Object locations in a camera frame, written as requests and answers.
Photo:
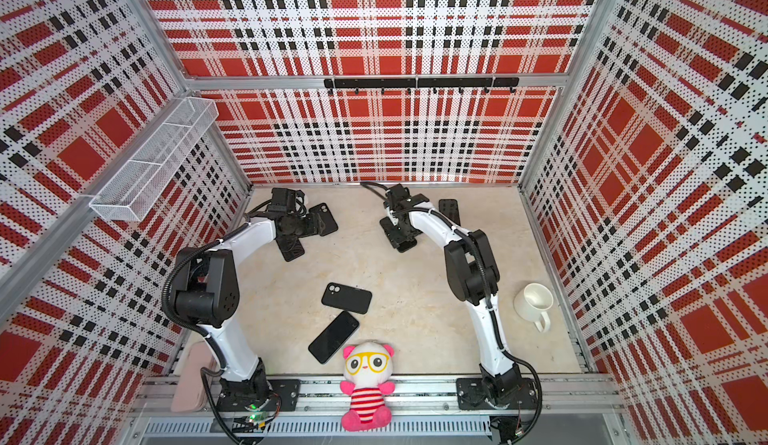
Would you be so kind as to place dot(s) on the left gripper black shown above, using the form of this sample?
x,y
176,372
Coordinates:
x,y
312,225

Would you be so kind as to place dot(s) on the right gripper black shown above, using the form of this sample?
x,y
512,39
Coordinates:
x,y
417,233

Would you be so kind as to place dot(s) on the phone with plaid reflection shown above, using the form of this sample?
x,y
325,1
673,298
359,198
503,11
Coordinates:
x,y
290,247

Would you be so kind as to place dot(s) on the white-edged phone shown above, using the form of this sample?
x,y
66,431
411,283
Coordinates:
x,y
450,209

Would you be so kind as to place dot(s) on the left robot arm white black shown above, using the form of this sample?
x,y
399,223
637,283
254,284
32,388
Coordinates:
x,y
202,292

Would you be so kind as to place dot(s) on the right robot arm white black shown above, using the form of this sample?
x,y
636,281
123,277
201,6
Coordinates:
x,y
472,275

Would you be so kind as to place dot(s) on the black phone case top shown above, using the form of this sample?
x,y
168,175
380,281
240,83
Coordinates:
x,y
324,219

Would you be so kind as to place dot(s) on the blue phone black screen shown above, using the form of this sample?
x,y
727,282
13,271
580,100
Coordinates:
x,y
333,337

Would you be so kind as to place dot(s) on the pink phone case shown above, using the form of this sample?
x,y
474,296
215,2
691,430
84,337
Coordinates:
x,y
189,395

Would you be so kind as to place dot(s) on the pink panda plush toy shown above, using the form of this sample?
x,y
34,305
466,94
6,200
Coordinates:
x,y
367,372

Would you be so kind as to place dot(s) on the white mug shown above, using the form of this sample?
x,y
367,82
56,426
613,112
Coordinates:
x,y
533,304

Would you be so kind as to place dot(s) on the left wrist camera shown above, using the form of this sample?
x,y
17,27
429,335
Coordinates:
x,y
287,201

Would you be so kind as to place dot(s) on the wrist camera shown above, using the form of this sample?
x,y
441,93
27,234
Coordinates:
x,y
399,199
287,201

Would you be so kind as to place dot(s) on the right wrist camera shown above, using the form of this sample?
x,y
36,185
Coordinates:
x,y
399,199

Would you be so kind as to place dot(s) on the white wire mesh basket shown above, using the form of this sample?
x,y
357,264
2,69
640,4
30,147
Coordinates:
x,y
134,189

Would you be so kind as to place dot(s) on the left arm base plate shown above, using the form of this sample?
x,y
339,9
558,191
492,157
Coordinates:
x,y
272,395

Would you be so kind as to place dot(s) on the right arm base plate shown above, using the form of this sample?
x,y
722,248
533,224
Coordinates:
x,y
477,393

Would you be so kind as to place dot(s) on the black hook rail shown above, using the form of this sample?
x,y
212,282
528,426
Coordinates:
x,y
483,83

